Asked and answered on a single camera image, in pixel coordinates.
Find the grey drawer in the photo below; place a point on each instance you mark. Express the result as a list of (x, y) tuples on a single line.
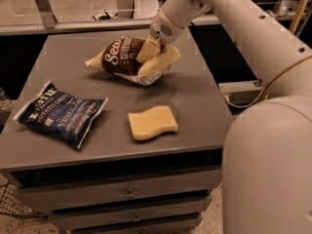
[(183, 221), (131, 212), (64, 189)]

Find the wire mesh basket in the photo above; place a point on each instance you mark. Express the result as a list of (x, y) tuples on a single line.
[(11, 206)]

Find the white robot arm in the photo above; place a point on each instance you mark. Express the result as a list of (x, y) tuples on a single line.
[(267, 153)]

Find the grey metal box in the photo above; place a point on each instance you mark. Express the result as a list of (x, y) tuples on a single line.
[(241, 94)]

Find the middle grey drawer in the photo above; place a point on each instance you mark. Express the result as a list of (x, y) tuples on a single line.
[(131, 212)]

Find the grey drawer cabinet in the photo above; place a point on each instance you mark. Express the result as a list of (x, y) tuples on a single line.
[(188, 89)]

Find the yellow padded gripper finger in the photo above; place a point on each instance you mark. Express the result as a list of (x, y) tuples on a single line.
[(159, 62), (150, 48)]

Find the metal railing frame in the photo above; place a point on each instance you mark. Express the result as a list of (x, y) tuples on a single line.
[(25, 13)]

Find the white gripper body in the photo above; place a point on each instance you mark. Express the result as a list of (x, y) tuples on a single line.
[(164, 30)]

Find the yellow sponge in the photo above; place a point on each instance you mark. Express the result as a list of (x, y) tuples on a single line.
[(152, 122)]

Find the top grey drawer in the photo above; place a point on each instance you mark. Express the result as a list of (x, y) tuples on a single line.
[(64, 189)]

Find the bottom grey drawer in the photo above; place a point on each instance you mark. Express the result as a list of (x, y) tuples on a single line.
[(183, 221)]

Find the brown chip bag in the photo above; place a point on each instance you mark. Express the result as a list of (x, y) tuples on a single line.
[(119, 58)]

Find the yellow wooden stand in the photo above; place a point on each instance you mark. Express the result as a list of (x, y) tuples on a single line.
[(298, 15)]

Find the blue potato chip bag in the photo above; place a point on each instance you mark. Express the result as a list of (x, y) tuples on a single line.
[(60, 114)]

